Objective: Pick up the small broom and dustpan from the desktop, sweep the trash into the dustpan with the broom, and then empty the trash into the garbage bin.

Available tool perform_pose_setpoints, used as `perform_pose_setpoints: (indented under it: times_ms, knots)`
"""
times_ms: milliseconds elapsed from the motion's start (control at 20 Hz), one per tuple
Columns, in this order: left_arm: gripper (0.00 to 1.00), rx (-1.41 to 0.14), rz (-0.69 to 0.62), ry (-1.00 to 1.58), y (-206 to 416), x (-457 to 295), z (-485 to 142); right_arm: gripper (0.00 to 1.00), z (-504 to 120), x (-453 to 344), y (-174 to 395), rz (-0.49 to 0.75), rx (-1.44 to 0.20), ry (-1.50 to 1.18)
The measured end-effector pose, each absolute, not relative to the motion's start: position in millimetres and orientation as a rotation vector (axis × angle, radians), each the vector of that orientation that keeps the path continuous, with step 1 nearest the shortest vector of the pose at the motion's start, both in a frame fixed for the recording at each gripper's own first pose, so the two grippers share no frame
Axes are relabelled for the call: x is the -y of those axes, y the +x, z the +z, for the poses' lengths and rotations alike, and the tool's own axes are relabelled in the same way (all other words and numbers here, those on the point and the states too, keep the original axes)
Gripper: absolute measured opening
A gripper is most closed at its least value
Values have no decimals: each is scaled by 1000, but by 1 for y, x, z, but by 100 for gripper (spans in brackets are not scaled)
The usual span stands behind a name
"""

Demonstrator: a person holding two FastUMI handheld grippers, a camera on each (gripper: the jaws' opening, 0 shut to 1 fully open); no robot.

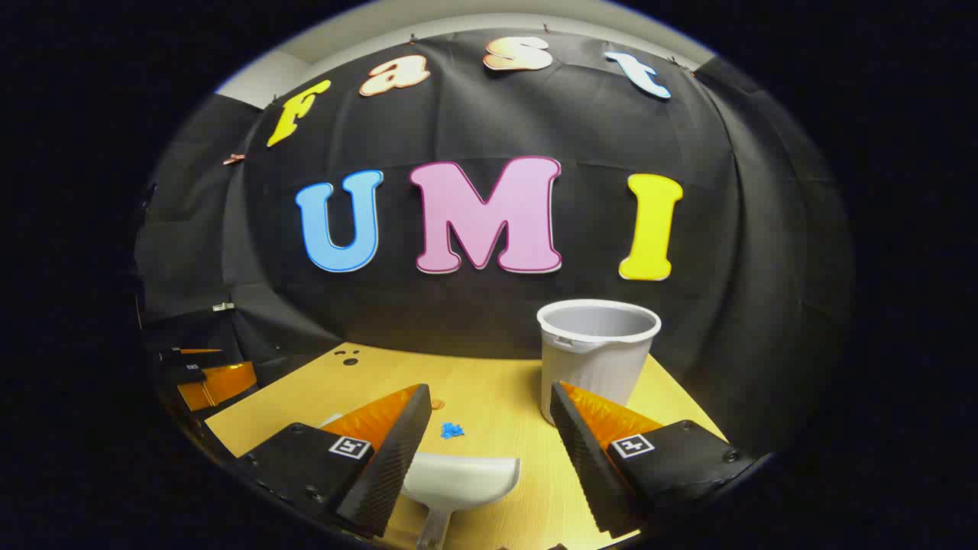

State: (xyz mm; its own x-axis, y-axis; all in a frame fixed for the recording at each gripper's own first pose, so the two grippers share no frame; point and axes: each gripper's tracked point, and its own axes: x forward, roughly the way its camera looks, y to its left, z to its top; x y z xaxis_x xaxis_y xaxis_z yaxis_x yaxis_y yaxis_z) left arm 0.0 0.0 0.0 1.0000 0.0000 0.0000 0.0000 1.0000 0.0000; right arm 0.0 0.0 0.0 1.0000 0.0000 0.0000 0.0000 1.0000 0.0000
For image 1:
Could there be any grey plastic dustpan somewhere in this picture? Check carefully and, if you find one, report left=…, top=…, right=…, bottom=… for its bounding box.
left=401, top=452, right=522, bottom=550

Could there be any white ribbed garbage bin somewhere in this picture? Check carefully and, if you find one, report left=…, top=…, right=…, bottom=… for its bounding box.
left=536, top=299, right=662, bottom=425

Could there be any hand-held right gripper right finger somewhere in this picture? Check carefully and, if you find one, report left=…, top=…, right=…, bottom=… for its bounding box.
left=549, top=380, right=759, bottom=539

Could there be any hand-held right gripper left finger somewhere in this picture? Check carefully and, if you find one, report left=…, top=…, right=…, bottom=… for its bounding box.
left=229, top=383, right=433, bottom=539

